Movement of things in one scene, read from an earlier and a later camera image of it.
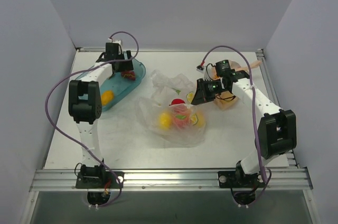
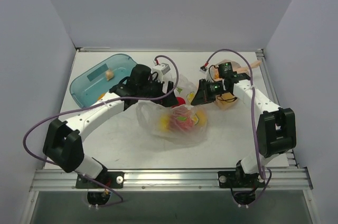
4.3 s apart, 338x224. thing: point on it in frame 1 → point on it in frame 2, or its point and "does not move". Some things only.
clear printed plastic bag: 167,114 does not move
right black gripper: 203,92 does not move
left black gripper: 124,65 → 163,92
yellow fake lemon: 165,121 does not move
